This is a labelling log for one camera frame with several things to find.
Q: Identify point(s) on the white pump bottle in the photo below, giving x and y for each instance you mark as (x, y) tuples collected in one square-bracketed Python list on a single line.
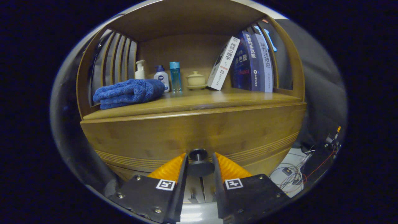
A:
[(140, 73)]

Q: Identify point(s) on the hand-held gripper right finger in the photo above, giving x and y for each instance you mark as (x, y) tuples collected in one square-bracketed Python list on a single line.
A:
[(219, 193)]

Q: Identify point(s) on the blue folded towel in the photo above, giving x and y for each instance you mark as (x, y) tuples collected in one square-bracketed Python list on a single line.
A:
[(127, 91)]

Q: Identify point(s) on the wooden cabinet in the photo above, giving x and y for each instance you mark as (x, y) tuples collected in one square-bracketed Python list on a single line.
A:
[(186, 18)]

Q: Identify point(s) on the wooden countertop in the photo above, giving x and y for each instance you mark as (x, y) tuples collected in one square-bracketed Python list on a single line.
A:
[(211, 98)]

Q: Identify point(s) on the pale lavender book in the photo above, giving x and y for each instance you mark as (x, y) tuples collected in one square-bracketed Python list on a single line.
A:
[(264, 62)]

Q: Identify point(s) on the clear blue bottle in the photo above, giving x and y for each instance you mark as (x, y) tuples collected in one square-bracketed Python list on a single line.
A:
[(175, 77)]

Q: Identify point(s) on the white bottle with blue cap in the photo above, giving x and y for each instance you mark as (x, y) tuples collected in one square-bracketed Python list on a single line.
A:
[(161, 77)]

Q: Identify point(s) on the dark blue book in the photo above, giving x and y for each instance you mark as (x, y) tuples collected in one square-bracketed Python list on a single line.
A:
[(245, 68)]

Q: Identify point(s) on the black round drawer knob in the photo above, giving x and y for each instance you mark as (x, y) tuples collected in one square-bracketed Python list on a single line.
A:
[(199, 168)]

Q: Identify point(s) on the black device with orange tip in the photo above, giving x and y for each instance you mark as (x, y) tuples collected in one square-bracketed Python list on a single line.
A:
[(334, 138)]

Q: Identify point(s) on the cream lidded teacup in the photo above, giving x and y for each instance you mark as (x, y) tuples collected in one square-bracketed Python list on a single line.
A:
[(196, 80)]

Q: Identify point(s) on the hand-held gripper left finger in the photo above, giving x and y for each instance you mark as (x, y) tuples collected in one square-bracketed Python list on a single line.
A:
[(180, 193)]

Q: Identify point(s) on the white book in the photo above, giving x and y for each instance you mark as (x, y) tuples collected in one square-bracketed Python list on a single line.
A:
[(224, 62)]

